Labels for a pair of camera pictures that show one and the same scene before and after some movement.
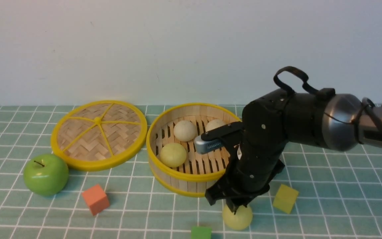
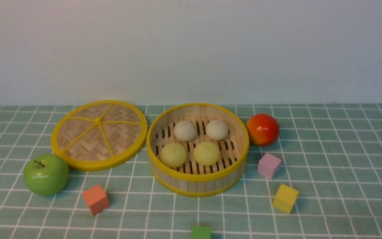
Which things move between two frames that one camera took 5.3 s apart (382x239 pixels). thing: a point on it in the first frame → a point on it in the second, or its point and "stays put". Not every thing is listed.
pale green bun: [240, 221] → [206, 153]
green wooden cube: [200, 232] stays put
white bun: [185, 131] stays put
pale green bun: [173, 155] stays put
